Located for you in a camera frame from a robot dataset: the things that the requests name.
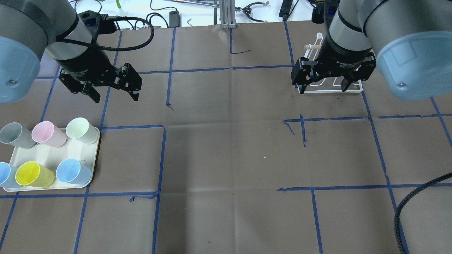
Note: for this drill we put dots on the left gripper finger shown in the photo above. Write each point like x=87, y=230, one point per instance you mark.
x=130, y=81
x=90, y=91

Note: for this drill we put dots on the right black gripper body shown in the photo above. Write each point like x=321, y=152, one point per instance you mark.
x=342, y=53

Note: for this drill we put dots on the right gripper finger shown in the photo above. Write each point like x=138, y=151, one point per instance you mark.
x=301, y=73
x=345, y=84

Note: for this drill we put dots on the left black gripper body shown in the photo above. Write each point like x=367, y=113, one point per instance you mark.
x=85, y=60

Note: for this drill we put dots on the white cup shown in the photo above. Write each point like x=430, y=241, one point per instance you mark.
x=82, y=130

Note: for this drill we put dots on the light blue cup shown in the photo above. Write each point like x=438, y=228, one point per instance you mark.
x=73, y=171
x=8, y=176

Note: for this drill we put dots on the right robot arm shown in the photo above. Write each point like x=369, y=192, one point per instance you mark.
x=409, y=41

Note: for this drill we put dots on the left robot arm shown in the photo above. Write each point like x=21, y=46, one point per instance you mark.
x=30, y=28

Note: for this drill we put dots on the pink cup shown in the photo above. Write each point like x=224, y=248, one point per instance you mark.
x=48, y=134

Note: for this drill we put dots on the light blue cup on tray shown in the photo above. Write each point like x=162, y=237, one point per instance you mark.
x=73, y=171

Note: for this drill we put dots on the grey cup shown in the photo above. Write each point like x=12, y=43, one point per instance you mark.
x=15, y=134

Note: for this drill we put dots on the yellow cup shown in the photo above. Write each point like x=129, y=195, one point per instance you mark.
x=31, y=173

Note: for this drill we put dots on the black power adapter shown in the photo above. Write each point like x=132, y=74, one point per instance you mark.
x=174, y=19

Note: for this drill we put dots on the cream plastic tray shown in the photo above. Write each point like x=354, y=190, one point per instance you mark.
x=50, y=157

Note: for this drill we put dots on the white wire cup rack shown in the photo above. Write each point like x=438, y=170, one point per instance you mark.
x=328, y=84

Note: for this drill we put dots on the aluminium frame post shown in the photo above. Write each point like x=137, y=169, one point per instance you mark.
x=227, y=14

